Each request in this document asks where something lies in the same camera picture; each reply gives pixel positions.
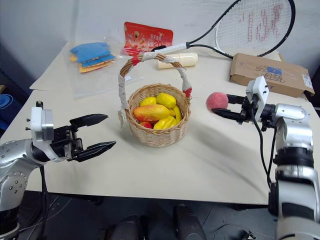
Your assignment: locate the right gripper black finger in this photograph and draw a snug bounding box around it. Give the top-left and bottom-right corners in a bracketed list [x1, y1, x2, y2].
[211, 108, 244, 121]
[225, 94, 247, 105]

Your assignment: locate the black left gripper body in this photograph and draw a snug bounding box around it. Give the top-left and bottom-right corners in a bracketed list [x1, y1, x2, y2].
[50, 125, 84, 162]

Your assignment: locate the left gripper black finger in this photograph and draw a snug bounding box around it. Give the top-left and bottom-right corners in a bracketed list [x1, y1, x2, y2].
[72, 140, 117, 163]
[69, 113, 109, 132]

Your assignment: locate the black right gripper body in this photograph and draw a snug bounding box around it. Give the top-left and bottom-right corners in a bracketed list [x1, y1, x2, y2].
[238, 95, 261, 125]

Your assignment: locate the pink peach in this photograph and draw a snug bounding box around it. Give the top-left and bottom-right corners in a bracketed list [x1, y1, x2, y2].
[206, 91, 230, 113]

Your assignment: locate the clear plastic bag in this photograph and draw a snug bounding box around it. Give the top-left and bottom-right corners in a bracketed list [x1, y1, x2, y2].
[67, 36, 145, 100]

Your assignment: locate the brown cardboard box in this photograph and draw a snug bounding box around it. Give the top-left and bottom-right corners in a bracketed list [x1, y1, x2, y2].
[229, 52, 316, 99]

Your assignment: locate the yellow banana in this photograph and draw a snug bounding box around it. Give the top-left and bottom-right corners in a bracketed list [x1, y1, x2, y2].
[171, 104, 183, 124]

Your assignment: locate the yellow cloth stack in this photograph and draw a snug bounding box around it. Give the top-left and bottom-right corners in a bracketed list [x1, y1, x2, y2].
[68, 53, 117, 74]

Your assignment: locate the orange yellow mango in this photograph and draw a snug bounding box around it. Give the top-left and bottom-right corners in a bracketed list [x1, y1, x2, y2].
[133, 104, 172, 123]

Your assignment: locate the yellow lemon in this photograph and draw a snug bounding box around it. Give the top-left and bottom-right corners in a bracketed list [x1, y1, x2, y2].
[139, 96, 158, 107]
[156, 92, 177, 110]

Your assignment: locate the cream plastic bottle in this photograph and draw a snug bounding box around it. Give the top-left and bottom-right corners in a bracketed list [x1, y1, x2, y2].
[156, 52, 199, 70]

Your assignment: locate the yellow starfruit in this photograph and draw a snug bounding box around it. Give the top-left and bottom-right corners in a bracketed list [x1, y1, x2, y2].
[153, 115, 178, 131]

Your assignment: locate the blue round object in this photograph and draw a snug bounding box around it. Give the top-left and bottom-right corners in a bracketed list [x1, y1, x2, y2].
[0, 93, 16, 126]

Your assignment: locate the blue cloth stack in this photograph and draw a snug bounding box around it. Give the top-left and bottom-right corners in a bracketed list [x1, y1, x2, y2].
[69, 41, 117, 64]

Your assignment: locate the beige table cloth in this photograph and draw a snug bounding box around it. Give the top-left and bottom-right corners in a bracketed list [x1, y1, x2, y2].
[0, 41, 320, 206]

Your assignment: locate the black white tennis racket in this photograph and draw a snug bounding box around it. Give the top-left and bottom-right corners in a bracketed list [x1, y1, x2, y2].
[149, 0, 297, 60]

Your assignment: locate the dark rounded shape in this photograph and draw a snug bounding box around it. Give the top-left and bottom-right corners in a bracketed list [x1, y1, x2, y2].
[111, 214, 147, 240]
[173, 204, 208, 240]

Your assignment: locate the red snack bag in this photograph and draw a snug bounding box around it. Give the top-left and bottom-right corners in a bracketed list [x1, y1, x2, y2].
[120, 21, 174, 57]

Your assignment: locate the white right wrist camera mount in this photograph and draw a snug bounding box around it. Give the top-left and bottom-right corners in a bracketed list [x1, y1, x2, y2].
[245, 75, 270, 121]

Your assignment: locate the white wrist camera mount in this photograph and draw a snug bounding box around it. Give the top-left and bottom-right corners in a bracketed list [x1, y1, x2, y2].
[245, 75, 270, 121]
[25, 100, 55, 151]

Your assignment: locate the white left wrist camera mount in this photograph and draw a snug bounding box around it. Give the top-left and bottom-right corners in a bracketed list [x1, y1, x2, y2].
[25, 100, 55, 151]

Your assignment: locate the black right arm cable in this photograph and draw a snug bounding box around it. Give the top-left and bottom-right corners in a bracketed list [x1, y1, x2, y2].
[250, 109, 279, 195]

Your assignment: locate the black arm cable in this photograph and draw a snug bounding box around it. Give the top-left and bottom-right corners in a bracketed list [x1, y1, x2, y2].
[38, 164, 50, 240]
[250, 109, 279, 195]

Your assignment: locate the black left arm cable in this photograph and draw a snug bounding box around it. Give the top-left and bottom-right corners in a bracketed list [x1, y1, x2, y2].
[38, 164, 50, 240]

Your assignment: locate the wicker basket with handle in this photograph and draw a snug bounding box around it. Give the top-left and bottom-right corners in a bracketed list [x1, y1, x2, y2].
[117, 51, 193, 148]

